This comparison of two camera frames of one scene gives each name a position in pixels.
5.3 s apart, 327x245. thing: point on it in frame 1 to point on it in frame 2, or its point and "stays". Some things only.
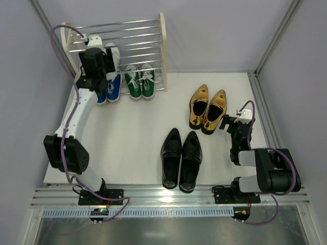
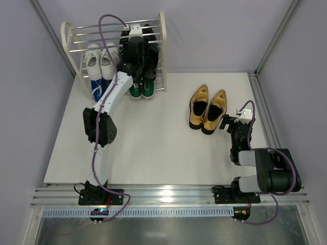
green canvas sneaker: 147,75 stays
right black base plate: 222,195 stays
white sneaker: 116,55 stays
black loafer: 171,156 to 125,51
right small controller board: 242,213 stays
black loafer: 191,157 to 152,52
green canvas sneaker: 133,82 stays
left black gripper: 109,60 to 138,47
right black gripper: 230,122 stays
